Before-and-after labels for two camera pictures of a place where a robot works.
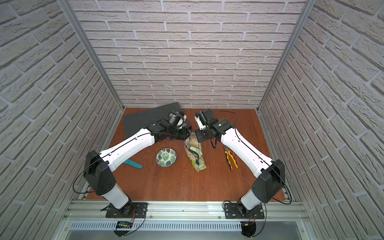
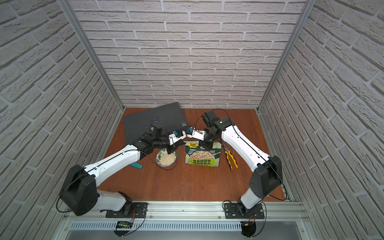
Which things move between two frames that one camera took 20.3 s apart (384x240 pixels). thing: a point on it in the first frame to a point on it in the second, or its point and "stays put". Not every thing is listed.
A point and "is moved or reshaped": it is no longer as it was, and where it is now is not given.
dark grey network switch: [138, 121] stays put
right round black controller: [248, 229] stays put
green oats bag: [193, 150] is moved or reshaped
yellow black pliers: [227, 152] stays put
